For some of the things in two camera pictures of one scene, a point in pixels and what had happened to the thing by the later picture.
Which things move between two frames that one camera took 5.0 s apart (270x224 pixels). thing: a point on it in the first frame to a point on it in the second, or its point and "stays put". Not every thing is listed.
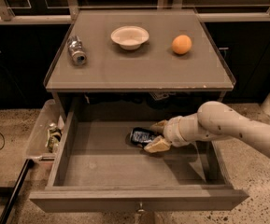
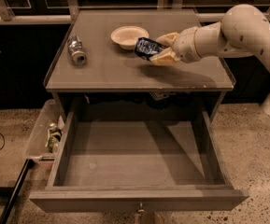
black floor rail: (29, 163) stays put
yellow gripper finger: (158, 145) to (166, 58)
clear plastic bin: (45, 137) stays put
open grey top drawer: (98, 169) stays put
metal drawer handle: (141, 208) stays put
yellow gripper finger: (159, 126) to (167, 39)
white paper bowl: (130, 37) stays put
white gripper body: (172, 132) to (187, 45)
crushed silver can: (77, 51) stays put
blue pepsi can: (140, 136) to (146, 48)
